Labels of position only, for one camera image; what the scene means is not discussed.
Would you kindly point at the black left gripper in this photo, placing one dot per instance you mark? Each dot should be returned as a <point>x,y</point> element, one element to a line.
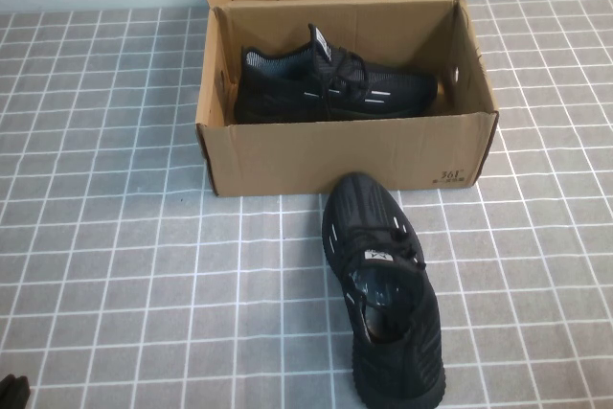
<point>13,394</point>

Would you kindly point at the black knit sneaker white stripes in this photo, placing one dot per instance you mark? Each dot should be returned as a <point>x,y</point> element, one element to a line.
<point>287,88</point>
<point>383,361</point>

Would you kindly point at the brown cardboard shoe box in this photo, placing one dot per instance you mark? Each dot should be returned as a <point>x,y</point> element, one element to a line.
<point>335,155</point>

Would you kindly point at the grey checked tablecloth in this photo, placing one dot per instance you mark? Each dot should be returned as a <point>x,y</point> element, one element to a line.
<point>143,260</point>

